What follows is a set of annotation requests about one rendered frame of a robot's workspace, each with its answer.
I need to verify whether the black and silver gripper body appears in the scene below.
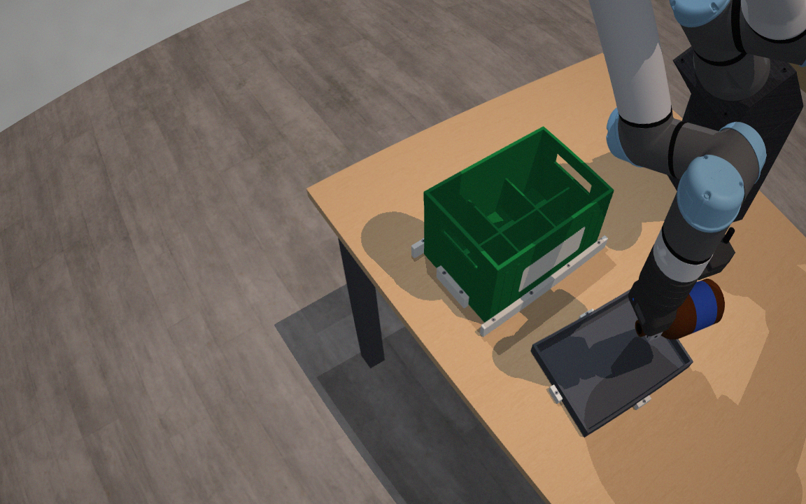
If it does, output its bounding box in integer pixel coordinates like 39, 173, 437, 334
628, 227, 735, 336

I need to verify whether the green plastic bottle crate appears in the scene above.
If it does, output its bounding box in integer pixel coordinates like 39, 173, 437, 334
423, 126, 614, 322

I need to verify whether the brown bottle with blue label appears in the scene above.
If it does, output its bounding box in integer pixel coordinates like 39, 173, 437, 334
661, 279, 725, 340

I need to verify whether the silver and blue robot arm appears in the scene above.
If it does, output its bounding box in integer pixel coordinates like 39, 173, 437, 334
589, 0, 806, 265

